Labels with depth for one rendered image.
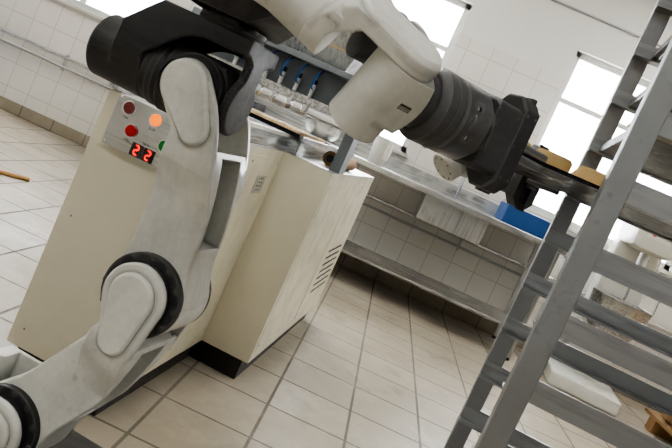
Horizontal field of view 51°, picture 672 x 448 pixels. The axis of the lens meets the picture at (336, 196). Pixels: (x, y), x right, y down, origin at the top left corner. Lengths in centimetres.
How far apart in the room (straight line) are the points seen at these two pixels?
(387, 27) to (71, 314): 149
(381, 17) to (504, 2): 520
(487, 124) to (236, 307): 189
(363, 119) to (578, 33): 526
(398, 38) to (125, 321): 67
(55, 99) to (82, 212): 445
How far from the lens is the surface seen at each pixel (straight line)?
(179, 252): 117
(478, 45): 582
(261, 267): 254
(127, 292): 117
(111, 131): 192
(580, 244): 88
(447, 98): 76
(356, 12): 72
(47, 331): 208
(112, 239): 196
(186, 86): 114
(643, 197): 92
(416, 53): 72
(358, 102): 74
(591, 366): 136
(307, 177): 248
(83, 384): 129
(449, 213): 512
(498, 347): 135
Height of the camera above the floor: 97
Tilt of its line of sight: 5 degrees down
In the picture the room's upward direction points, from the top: 24 degrees clockwise
